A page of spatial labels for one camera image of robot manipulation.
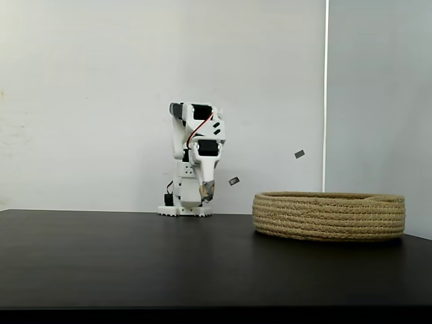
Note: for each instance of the grey tape piece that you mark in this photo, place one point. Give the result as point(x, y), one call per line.
point(234, 181)
point(299, 154)

